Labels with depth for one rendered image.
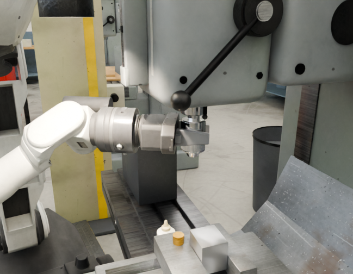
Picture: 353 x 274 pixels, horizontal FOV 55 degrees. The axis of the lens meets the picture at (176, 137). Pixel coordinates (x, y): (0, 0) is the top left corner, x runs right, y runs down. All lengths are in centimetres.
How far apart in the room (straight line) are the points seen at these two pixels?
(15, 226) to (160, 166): 61
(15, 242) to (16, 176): 76
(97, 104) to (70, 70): 163
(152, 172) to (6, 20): 53
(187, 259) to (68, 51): 183
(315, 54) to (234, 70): 14
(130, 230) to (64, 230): 74
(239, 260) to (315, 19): 42
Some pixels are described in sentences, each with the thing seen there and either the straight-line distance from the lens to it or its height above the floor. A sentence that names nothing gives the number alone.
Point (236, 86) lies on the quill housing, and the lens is 55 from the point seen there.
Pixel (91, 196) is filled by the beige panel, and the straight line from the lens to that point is 259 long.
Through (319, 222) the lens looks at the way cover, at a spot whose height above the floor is 99.
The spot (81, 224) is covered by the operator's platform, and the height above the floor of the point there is 40.
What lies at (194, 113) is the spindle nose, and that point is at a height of 129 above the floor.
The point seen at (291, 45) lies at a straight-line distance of 57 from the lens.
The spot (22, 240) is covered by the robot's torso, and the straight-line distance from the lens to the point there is 142.
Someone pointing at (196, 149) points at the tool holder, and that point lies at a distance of 64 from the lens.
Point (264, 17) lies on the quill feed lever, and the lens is 52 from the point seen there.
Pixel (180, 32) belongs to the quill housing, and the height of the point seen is 143.
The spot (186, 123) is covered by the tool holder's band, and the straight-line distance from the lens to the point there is 62.
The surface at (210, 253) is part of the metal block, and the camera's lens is 65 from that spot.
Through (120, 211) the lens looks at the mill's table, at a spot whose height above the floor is 93.
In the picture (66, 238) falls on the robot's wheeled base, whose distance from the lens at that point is 158.
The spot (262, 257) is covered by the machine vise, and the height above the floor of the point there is 99.
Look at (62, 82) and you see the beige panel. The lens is 232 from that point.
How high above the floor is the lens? 144
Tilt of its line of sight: 19 degrees down
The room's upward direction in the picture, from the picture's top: straight up
